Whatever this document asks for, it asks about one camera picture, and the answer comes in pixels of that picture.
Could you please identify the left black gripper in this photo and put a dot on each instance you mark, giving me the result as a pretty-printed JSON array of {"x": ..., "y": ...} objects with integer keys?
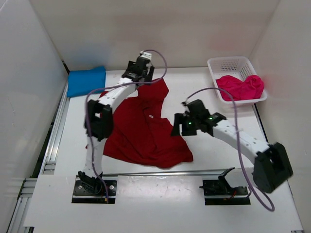
[{"x": 147, "y": 73}]

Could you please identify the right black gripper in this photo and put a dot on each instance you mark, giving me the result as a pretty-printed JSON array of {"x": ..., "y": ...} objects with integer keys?
[{"x": 182, "y": 119}]

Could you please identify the dark red t shirt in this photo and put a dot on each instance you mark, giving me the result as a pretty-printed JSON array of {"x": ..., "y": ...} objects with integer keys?
[{"x": 140, "y": 134}]

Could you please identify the blue t shirt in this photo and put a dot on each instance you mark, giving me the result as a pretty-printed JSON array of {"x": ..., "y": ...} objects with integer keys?
[{"x": 81, "y": 82}]

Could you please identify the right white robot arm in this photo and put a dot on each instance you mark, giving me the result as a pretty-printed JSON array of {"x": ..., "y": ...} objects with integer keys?
[{"x": 271, "y": 165}]

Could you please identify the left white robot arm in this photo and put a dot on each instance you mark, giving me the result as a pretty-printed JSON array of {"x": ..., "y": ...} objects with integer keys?
[{"x": 99, "y": 122}]

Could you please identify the pink t shirt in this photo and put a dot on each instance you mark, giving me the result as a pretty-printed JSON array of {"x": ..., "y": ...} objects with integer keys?
[{"x": 251, "y": 88}]

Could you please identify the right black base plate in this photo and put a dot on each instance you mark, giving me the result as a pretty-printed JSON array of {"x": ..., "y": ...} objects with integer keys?
[{"x": 217, "y": 192}]

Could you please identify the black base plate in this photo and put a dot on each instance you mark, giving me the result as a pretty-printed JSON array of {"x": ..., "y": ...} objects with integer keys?
[
  {"x": 83, "y": 195},
  {"x": 217, "y": 192}
]

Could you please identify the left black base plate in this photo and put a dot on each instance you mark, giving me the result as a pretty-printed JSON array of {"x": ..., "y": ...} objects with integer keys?
[{"x": 83, "y": 195}]

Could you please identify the aluminium frame rail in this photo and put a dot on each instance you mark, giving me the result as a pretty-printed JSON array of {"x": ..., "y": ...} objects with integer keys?
[{"x": 210, "y": 155}]

